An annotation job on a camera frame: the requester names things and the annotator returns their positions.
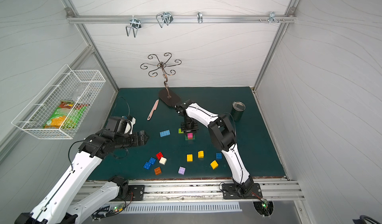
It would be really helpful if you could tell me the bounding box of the purple lego brick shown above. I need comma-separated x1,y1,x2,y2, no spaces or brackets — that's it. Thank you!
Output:
178,167,186,175

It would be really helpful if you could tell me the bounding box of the orange lego brick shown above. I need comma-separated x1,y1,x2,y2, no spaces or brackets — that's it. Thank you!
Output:
154,167,162,175

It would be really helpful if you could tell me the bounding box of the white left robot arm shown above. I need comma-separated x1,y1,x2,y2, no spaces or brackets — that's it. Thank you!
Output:
15,116,149,224

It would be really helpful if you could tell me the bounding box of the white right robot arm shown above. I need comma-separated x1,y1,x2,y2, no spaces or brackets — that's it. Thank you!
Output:
174,100,263,200

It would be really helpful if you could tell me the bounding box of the light blue lego plate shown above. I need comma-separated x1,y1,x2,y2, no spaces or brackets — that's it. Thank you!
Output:
159,130,171,137

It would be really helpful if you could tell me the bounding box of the yellow lego brick middle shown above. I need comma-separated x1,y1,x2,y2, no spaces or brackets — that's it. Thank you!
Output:
198,150,204,158

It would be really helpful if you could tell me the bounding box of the yellow lego brick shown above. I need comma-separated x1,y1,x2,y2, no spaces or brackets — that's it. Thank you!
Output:
210,160,218,170
198,150,204,158
187,154,193,162

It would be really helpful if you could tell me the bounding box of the yellow lego brick left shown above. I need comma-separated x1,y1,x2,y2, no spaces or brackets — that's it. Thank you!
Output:
187,154,193,162

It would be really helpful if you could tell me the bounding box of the red lego brick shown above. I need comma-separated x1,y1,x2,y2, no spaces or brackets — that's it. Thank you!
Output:
156,152,164,160

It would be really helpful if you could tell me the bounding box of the blue lego brick lower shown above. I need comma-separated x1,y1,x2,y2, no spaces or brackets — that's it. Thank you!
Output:
144,162,151,170

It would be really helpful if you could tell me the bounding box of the cream lego brick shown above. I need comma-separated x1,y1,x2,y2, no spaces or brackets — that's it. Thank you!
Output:
159,157,167,165

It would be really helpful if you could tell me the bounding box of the blue lego brick upper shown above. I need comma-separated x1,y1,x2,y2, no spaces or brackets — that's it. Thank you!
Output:
148,157,156,165

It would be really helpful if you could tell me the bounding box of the yellow lego brick right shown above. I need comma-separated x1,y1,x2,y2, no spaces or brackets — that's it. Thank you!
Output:
210,160,218,170

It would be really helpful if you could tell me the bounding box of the brown metal cup tree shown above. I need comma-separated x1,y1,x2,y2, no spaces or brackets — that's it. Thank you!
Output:
140,52,182,107

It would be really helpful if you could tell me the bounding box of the green table mat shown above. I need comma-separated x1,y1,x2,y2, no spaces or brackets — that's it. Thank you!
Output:
89,87,285,180

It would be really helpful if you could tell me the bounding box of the pink plastic knife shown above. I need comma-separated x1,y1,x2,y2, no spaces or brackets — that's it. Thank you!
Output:
147,100,159,120

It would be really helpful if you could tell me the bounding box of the dark green metal tumbler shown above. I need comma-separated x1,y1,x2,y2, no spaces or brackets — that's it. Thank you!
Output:
230,101,246,121

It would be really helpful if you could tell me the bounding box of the green snack bag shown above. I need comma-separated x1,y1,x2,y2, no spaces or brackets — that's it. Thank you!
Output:
43,101,88,129

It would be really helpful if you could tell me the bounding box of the metal double hook middle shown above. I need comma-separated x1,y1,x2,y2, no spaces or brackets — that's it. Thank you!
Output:
156,12,174,28

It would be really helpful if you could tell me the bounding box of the metal double hook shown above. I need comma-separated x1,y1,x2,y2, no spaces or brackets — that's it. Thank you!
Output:
125,18,142,37
156,12,174,28

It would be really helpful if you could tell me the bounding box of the metal single hook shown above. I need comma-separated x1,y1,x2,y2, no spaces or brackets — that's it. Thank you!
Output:
197,12,203,24

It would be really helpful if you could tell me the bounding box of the metal double hook left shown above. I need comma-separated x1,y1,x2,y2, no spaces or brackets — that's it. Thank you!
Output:
125,18,142,37

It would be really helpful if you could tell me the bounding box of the metal hook right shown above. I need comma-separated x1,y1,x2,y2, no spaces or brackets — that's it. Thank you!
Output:
259,12,285,24

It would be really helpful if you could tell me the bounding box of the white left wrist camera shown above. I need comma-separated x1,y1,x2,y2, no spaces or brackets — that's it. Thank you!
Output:
124,115,136,134

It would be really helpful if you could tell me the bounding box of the white wire basket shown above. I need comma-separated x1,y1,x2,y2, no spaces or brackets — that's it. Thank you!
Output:
12,64,105,139

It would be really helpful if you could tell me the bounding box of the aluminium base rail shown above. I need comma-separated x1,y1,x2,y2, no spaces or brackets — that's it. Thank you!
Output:
59,179,305,206

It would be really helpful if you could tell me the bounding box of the aluminium top rail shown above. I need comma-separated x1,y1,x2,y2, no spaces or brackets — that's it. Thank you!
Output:
67,14,297,25

